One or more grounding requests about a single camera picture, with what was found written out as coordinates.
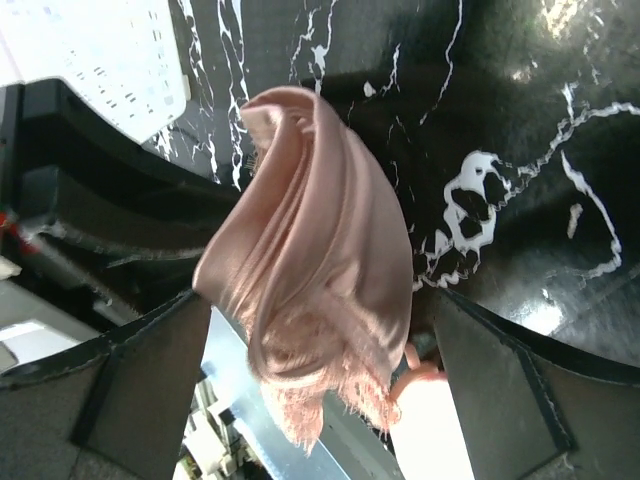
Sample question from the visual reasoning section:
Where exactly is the white plastic basket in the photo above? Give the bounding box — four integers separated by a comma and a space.
1, 0, 187, 144

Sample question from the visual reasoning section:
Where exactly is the black marble mat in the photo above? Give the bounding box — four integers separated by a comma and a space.
152, 1, 639, 364

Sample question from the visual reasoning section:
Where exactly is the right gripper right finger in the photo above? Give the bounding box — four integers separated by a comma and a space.
432, 290, 639, 479

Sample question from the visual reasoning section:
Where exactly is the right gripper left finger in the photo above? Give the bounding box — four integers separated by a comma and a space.
1, 292, 211, 479

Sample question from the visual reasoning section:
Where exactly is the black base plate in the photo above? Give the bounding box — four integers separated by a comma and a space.
1, 80, 240, 329

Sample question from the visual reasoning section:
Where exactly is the pink lace bra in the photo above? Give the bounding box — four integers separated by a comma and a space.
193, 86, 413, 451

